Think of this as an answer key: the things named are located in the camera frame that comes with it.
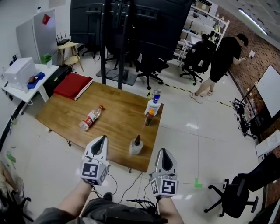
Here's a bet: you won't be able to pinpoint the clear pump sanitizer bottle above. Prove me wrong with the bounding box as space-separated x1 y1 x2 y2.
129 134 144 156

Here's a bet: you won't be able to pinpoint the white side table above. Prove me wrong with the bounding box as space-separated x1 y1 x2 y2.
0 63 60 116

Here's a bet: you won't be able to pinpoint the blue plastic object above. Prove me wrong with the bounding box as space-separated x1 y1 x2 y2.
27 71 46 90

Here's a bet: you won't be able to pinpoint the light wooden stool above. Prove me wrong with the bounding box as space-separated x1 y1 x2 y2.
57 41 85 73

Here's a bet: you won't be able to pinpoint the white box appliance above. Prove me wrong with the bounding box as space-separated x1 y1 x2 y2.
4 57 37 91

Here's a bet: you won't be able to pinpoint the pile of black cables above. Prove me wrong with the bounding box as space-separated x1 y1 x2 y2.
229 98 258 140

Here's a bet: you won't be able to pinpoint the white whiteboard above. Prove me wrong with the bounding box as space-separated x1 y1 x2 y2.
239 64 280 140

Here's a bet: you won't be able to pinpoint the small white cart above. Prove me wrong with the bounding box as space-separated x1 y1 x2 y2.
176 38 193 67

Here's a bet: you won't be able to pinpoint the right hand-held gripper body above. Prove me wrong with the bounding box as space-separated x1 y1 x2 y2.
148 173 179 199

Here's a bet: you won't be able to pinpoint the hand-held gripper cable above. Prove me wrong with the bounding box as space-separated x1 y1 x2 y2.
90 174 119 199
126 181 161 215

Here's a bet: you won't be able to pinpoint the black router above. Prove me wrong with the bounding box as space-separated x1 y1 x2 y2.
56 32 70 46

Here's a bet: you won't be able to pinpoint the white pump bottle blue nozzle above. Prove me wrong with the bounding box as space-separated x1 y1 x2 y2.
144 94 163 117

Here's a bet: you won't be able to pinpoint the person's body in grey clothing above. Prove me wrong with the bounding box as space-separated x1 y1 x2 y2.
32 197 185 224

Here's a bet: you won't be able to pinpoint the green tape scraps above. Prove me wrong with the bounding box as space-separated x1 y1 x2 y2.
6 150 18 164

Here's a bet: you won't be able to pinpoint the right hand-held gripper cable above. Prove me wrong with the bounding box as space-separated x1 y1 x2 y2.
126 181 161 215

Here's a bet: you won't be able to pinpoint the long ceiling light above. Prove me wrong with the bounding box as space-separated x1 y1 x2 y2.
238 8 269 36

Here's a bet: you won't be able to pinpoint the left hand-held gripper cable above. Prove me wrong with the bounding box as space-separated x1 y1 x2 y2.
90 174 119 199

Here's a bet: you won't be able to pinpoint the black mesh office chair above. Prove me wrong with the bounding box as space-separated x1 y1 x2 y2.
204 152 280 220

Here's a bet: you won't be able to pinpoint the small green potted plant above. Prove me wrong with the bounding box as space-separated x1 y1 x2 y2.
39 53 53 69

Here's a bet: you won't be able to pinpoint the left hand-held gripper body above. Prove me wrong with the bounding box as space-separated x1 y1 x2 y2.
79 156 110 186

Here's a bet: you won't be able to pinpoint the white refrigerator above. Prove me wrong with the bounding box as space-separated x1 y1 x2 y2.
15 8 59 66

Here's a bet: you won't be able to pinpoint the red folded cloth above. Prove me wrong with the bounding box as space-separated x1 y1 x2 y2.
53 72 94 102

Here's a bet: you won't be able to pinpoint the black equipment case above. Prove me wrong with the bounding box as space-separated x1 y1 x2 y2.
42 65 73 98

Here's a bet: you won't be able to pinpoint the clear plastic bottle plain label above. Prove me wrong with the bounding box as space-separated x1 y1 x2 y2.
150 88 162 102

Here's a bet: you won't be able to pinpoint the white flat box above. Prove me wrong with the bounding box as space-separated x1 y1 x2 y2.
255 129 280 158

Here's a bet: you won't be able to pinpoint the person's right forearm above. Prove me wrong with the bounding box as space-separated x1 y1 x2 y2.
156 196 185 224

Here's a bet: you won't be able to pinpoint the orange drink bottle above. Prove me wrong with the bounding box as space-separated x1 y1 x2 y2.
144 108 156 127

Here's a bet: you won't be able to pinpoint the white storage shelf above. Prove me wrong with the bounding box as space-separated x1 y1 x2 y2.
174 0 231 67

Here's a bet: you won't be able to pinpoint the person's left forearm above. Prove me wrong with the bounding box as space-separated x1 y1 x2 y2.
57 180 93 217

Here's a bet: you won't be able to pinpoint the black chest-mounted pack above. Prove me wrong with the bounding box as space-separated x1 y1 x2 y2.
104 207 163 224

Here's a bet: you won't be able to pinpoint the clear plastic bottle red label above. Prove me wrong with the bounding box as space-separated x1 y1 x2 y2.
79 105 104 132

